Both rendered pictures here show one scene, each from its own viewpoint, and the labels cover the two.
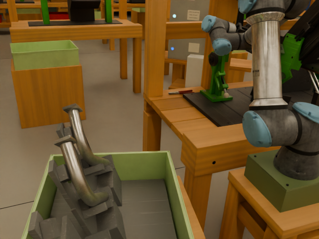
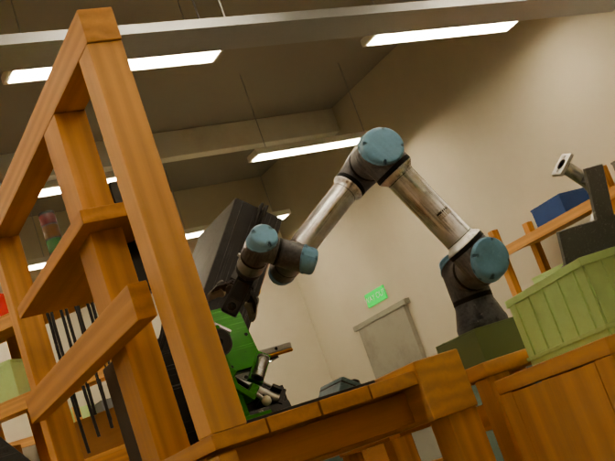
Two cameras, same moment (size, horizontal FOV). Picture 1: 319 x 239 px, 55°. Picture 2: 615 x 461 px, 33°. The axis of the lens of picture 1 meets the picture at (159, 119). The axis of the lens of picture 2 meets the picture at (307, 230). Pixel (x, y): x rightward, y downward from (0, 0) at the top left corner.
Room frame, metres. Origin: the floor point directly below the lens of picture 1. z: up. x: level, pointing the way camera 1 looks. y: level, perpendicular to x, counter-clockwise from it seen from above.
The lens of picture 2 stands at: (1.67, 2.43, 0.74)
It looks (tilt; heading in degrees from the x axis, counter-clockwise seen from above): 12 degrees up; 262
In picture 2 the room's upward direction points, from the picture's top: 20 degrees counter-clockwise
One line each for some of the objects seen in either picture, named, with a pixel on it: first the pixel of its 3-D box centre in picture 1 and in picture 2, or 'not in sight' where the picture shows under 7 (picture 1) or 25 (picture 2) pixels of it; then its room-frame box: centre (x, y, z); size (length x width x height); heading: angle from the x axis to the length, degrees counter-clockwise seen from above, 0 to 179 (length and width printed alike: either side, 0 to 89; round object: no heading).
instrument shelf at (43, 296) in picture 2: not in sight; (86, 262); (1.91, -0.62, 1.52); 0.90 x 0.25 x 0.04; 113
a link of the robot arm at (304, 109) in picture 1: (305, 125); (464, 273); (0.89, -0.48, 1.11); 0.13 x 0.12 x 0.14; 102
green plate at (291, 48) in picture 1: (291, 55); (229, 341); (1.59, -0.67, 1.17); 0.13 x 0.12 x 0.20; 113
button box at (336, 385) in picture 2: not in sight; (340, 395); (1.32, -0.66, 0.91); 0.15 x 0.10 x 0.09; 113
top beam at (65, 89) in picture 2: not in sight; (38, 150); (1.95, -0.60, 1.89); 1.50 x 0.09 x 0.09; 113
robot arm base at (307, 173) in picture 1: (299, 155); (478, 313); (0.89, -0.49, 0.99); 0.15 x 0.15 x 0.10
